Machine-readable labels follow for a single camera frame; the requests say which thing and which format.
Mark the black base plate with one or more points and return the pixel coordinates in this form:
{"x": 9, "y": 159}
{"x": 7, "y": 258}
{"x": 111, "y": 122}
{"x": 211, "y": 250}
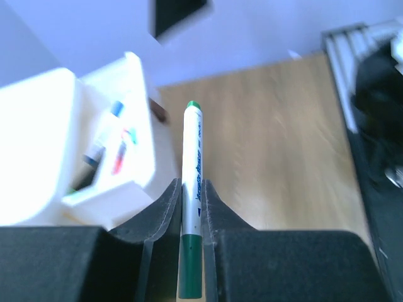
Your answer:
{"x": 383, "y": 207}

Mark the blue tip white marker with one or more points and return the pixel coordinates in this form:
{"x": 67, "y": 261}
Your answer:
{"x": 105, "y": 127}

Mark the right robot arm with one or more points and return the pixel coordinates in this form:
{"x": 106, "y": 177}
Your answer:
{"x": 212, "y": 37}

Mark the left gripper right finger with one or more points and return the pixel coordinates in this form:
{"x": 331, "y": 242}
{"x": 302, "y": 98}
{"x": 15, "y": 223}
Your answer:
{"x": 246, "y": 264}

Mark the green black highlighter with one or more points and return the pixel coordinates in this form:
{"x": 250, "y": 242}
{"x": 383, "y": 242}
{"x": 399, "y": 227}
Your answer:
{"x": 82, "y": 182}

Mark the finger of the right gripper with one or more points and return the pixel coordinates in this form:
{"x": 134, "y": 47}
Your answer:
{"x": 166, "y": 14}

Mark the aluminium frame rail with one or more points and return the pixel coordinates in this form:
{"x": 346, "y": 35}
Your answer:
{"x": 345, "y": 48}

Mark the teal tip white marker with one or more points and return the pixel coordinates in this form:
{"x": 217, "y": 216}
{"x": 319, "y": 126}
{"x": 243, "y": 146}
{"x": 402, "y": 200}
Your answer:
{"x": 133, "y": 135}

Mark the green cap white marker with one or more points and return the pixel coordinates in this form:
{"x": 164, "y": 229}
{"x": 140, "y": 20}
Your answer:
{"x": 190, "y": 259}

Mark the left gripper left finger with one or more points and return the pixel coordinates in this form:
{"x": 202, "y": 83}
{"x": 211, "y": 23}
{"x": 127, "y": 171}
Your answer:
{"x": 136, "y": 261}

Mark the white drawer cabinet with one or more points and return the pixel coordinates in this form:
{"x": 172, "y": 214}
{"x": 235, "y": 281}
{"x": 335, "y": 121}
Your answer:
{"x": 49, "y": 121}

